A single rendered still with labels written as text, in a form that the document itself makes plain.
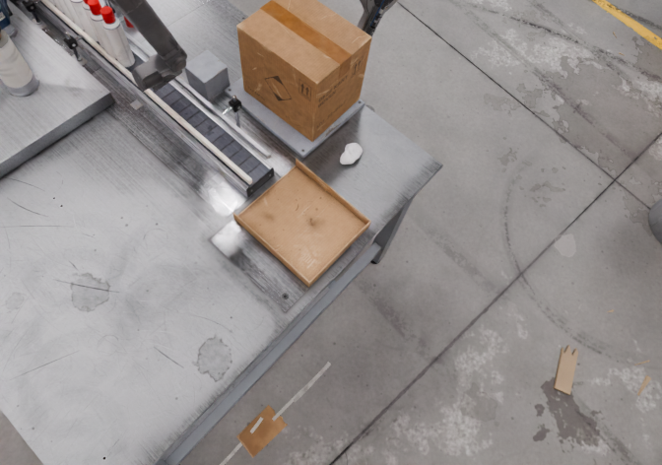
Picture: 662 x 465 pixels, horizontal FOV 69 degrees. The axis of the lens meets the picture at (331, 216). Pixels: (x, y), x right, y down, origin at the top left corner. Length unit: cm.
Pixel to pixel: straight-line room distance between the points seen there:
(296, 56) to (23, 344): 102
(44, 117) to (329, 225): 91
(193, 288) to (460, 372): 130
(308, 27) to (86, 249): 87
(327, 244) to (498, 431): 123
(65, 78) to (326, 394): 150
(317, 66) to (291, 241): 49
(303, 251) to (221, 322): 30
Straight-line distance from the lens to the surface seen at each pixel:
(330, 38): 144
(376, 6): 203
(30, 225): 158
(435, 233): 243
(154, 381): 134
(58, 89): 176
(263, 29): 146
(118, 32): 165
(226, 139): 152
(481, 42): 329
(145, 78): 140
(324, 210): 144
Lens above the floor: 211
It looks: 64 degrees down
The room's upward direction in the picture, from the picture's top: 11 degrees clockwise
